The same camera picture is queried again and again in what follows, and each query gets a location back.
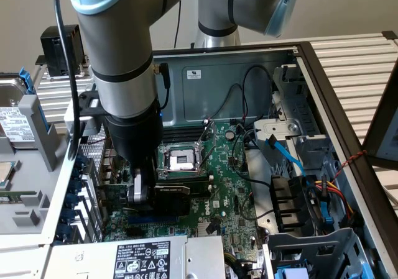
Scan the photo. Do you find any silver power supply unit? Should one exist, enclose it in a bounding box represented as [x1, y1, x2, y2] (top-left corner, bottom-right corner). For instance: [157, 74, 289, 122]
[43, 234, 226, 279]

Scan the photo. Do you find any green Dell motherboard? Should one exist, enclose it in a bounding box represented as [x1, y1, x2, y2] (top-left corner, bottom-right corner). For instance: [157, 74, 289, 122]
[104, 122, 265, 261]

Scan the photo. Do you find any grey metal PC case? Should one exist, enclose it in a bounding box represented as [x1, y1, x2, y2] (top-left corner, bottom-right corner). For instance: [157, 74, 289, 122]
[37, 41, 398, 279]

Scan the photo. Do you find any thin black looped wire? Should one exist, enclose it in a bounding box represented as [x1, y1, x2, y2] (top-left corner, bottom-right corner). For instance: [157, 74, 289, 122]
[241, 64, 275, 120]

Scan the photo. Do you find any blue expansion slot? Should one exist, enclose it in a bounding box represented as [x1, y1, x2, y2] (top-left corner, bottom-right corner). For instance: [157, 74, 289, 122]
[128, 215, 180, 226]

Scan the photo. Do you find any silver hard disk white label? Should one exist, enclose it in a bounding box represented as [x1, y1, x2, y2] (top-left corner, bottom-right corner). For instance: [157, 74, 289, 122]
[0, 76, 37, 151]

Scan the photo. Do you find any long red black twisted wire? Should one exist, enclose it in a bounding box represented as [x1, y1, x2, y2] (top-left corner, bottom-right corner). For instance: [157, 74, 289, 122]
[331, 150, 368, 183]

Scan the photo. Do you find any loose green RAM stick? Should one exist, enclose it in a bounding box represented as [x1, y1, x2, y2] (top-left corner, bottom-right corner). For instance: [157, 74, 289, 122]
[0, 190, 40, 204]

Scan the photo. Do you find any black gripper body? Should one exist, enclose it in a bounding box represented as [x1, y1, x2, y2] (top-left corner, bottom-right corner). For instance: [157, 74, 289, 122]
[104, 100, 165, 180]

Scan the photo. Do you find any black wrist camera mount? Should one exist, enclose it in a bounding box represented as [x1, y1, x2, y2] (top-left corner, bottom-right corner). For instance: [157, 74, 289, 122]
[77, 89, 108, 118]

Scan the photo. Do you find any grey metal optical bay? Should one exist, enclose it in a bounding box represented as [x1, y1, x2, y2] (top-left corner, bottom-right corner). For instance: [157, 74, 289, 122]
[270, 63, 330, 137]

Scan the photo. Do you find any silver metal disk bay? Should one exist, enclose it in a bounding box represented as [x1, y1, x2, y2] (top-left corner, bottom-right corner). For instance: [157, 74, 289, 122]
[262, 227, 377, 279]

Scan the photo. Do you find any metal socket cover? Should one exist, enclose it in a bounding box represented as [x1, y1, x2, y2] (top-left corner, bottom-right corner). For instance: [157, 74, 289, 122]
[195, 119, 218, 155]

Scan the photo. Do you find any black RAM slot bank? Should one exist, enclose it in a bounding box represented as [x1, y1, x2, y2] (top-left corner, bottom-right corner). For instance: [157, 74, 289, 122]
[163, 126, 205, 144]

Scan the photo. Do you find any black plastic fan shroud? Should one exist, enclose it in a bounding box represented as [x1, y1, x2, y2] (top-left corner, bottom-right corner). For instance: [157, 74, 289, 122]
[269, 173, 321, 238]

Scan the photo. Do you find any blue hard disk rail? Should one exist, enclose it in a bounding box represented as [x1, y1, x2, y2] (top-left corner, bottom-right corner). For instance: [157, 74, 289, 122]
[18, 66, 51, 131]

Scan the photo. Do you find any silver chipset heat sink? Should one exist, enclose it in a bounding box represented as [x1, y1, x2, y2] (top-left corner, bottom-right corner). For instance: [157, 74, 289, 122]
[198, 221, 225, 238]

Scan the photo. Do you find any blue disk carrier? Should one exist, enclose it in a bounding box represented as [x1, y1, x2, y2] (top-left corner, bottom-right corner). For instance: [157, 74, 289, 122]
[275, 265, 313, 279]

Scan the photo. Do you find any blue card retainer clip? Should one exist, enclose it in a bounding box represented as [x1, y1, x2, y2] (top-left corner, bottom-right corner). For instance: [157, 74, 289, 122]
[65, 193, 80, 210]
[61, 208, 76, 226]
[55, 223, 72, 241]
[68, 179, 83, 196]
[76, 153, 90, 171]

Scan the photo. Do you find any CPU socket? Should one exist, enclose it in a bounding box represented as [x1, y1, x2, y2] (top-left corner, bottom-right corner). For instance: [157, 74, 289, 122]
[158, 144, 208, 179]

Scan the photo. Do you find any yellow braided power cable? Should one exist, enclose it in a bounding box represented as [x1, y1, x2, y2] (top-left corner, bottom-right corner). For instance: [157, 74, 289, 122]
[224, 251, 249, 273]

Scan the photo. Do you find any silver CPU chip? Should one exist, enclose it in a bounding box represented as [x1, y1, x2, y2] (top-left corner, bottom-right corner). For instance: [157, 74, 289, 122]
[0, 160, 23, 190]

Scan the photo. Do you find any grey plastic parts rack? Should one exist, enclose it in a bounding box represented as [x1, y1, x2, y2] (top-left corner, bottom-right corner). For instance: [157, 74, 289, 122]
[0, 70, 68, 245]

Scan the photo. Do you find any yellow red power wire bundle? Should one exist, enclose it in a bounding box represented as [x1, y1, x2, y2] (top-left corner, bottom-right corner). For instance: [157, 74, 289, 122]
[313, 179, 355, 221]

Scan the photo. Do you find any blue SATA wire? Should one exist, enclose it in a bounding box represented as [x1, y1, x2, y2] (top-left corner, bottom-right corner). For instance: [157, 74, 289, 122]
[264, 134, 315, 186]

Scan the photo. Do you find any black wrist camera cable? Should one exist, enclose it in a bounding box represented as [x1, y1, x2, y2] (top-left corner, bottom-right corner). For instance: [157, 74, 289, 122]
[53, 0, 84, 162]

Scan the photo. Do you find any black gripper cable gold plug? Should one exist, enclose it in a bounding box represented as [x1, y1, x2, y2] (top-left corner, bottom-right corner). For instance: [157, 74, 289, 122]
[154, 62, 172, 109]

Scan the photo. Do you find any silver metal drive bracket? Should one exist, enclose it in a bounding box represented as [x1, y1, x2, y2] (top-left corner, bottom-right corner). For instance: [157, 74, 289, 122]
[253, 119, 304, 155]

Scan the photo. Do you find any thin black hanging cable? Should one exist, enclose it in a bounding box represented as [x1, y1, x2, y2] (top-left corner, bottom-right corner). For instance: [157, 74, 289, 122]
[173, 0, 183, 48]

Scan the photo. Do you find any black graphics card green board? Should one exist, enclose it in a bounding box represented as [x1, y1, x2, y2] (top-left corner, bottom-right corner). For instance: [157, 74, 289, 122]
[98, 182, 191, 216]

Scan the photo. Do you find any black CPU cooler block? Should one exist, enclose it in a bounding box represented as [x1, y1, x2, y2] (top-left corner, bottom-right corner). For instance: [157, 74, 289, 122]
[35, 25, 86, 81]

